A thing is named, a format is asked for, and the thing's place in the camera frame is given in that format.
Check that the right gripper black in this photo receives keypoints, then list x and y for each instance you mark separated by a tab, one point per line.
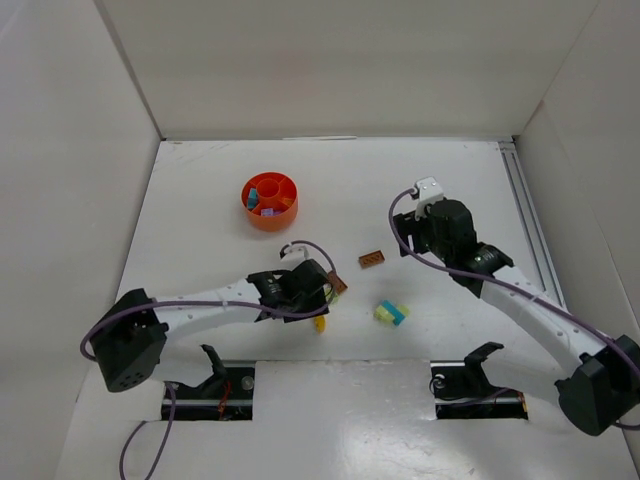
409	230

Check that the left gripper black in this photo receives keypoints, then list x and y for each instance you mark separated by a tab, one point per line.
320	288

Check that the yellow curved lego brick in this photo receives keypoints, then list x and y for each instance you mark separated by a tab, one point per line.
320	324

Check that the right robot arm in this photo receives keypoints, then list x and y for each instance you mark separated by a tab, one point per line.
598	381

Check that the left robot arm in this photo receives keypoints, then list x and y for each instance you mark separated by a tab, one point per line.
134	340

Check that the brown lego plate left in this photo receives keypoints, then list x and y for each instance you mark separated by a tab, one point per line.
337	283

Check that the brown lego plate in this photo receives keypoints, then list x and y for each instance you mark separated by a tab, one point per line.
371	259
337	283

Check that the brown lego plate right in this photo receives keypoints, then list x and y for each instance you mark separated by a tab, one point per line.
371	259

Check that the pale yellow lego brick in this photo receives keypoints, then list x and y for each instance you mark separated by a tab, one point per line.
384	314

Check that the orange round divided container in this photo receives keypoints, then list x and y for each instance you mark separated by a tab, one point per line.
271	186

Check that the turquoise lego brick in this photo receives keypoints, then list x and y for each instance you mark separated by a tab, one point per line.
392	310

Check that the blue lego brick in container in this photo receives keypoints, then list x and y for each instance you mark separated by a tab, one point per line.
252	199

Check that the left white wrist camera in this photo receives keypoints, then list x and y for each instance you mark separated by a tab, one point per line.
292	255

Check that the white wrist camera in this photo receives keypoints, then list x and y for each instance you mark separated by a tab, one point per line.
426	192
292	255

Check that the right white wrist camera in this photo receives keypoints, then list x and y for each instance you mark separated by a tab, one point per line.
426	192

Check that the aluminium rail right side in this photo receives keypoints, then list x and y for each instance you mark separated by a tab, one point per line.
544	267

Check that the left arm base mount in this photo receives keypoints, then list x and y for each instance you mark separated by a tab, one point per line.
203	387

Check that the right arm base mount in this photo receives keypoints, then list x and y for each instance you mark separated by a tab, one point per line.
463	392

